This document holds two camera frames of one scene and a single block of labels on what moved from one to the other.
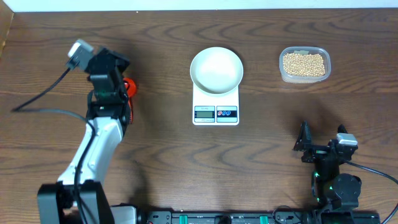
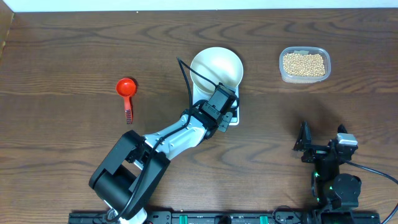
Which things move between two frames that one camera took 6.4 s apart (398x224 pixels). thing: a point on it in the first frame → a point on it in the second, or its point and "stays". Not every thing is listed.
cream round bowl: x=216 y=70 stays
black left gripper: x=104 y=55 → x=224 y=112
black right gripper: x=315 y=152 stays
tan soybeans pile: x=304 y=65 stays
